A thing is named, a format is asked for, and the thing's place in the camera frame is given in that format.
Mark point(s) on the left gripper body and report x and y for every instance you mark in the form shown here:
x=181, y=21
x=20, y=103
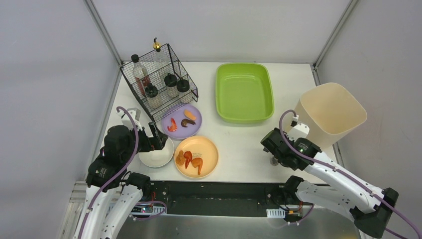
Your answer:
x=154, y=137

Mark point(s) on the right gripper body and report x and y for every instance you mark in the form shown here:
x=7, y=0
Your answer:
x=270, y=147

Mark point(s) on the black pepper grinder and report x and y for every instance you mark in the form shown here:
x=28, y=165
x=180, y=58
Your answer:
x=274, y=161

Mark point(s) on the black-lid spice jar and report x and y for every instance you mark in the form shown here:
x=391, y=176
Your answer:
x=153, y=96

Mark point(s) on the black-lid glass jar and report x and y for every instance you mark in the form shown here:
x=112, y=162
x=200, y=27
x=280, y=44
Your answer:
x=183, y=87
x=170, y=81

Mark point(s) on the black-lid glass jar front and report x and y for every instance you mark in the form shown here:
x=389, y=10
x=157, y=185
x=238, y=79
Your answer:
x=170, y=81

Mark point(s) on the dark sauce bottle red label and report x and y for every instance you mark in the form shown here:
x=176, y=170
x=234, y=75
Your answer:
x=141, y=75

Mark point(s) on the gold-top glass oil bottle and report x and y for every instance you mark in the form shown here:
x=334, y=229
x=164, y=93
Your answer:
x=161, y=60

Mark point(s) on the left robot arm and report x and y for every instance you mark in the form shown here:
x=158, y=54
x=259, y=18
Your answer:
x=98, y=220

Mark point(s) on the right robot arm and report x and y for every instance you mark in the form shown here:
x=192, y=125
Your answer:
x=367, y=206

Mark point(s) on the white floral bowl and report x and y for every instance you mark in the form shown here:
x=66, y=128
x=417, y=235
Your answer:
x=158, y=158

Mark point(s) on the toy shrimp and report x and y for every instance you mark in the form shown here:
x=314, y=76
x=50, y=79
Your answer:
x=173, y=127

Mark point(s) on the purple plate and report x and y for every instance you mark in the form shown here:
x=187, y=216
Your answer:
x=178, y=115

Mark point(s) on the fried toy nugget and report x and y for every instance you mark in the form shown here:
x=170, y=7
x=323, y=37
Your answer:
x=180, y=159

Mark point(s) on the red toy chicken wing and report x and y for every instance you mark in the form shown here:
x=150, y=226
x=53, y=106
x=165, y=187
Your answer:
x=188, y=158

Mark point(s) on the orange toy bread piece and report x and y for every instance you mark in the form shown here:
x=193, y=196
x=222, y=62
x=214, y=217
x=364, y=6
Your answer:
x=190, y=115

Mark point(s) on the orange plate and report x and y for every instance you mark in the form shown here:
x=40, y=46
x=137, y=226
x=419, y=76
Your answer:
x=199, y=146

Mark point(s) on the orange toy drumstick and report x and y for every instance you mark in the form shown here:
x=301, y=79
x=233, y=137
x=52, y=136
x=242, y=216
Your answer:
x=197, y=163

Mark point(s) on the green plastic tub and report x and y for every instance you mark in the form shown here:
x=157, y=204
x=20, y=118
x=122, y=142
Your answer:
x=243, y=93

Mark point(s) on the beige waste bin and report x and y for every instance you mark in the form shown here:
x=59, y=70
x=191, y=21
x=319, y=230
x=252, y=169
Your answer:
x=331, y=112

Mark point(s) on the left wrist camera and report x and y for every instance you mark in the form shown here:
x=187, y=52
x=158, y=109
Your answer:
x=132, y=113

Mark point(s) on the black wire rack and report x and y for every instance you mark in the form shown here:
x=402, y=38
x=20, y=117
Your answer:
x=168, y=103

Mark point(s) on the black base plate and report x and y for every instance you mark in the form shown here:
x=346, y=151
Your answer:
x=219, y=198

